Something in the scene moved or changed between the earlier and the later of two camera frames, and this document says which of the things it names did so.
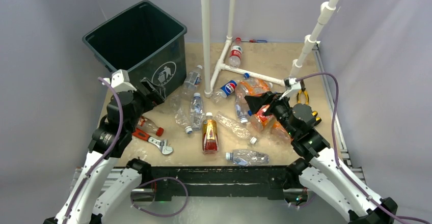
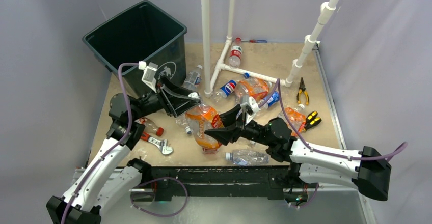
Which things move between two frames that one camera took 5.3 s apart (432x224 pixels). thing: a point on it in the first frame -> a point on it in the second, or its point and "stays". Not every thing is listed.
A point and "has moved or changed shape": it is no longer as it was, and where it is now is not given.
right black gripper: (255, 101) -> (224, 135)
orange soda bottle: (260, 120) has moved or changed shape
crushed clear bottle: (181, 116) stays
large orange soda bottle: (251, 86) stays
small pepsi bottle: (219, 96) stays
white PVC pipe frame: (326, 10) stays
